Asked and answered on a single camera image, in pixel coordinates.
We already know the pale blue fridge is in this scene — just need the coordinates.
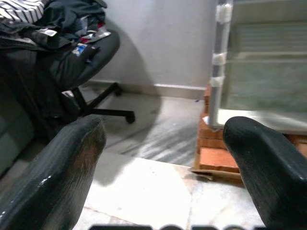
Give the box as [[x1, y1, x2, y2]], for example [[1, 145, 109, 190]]
[[208, 0, 307, 136]]

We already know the red brick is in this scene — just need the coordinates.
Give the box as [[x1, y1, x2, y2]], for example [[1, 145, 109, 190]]
[[196, 83, 228, 150], [199, 146, 241, 173]]

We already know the black office chair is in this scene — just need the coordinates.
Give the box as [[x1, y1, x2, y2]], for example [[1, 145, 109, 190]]
[[0, 29, 136, 141]]

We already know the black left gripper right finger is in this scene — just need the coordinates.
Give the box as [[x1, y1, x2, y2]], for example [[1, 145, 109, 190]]
[[222, 115, 307, 230]]

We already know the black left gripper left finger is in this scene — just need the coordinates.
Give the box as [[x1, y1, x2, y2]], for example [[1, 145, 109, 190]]
[[0, 114, 106, 230]]

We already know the pile of clothes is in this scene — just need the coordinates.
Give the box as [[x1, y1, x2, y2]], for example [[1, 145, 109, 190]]
[[0, 0, 114, 58]]

